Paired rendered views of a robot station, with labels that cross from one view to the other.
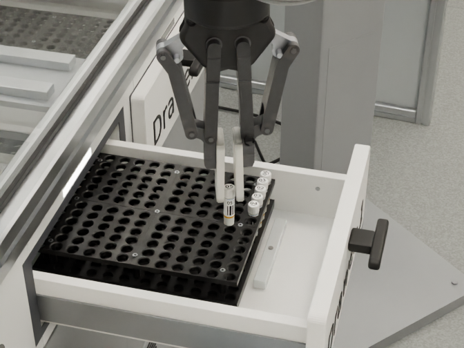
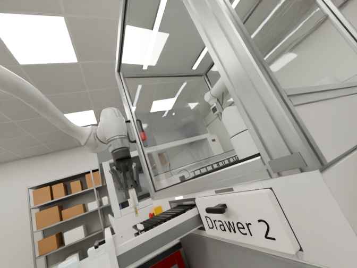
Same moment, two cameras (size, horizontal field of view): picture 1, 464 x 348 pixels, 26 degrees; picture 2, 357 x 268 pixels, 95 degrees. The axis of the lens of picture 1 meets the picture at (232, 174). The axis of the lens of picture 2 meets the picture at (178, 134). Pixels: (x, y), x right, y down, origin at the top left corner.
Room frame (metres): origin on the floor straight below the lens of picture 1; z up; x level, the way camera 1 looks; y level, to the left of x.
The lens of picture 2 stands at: (1.47, -0.28, 1.00)
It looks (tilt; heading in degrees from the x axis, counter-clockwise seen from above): 15 degrees up; 136
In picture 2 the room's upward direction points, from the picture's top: 21 degrees counter-clockwise
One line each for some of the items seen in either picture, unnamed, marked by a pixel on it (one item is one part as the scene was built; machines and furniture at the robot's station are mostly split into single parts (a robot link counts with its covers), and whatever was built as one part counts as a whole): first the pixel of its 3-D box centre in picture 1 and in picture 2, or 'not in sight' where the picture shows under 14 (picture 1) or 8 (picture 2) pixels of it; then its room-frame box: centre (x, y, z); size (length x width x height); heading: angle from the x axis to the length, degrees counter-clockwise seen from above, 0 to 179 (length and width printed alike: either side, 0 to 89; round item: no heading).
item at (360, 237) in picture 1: (366, 242); (100, 242); (0.79, -0.14, 0.91); 0.07 x 0.04 x 0.01; 166
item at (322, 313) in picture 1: (339, 260); (111, 249); (0.80, -0.11, 0.87); 0.29 x 0.02 x 0.11; 166
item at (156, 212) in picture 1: (158, 233); (165, 223); (0.85, 0.08, 0.87); 0.22 x 0.18 x 0.06; 76
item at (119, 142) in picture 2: not in sight; (119, 145); (0.79, 0.00, 1.23); 0.09 x 0.09 x 0.06
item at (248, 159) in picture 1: (256, 140); (124, 193); (0.79, -0.02, 1.03); 0.03 x 0.01 x 0.05; 95
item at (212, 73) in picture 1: (211, 86); (130, 175); (0.79, 0.02, 1.09); 0.04 x 0.01 x 0.11; 5
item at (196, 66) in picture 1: (191, 59); (218, 208); (1.16, 0.05, 0.91); 0.07 x 0.04 x 0.01; 166
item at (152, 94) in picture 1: (173, 76); (231, 217); (1.17, 0.08, 0.87); 0.29 x 0.02 x 0.11; 166
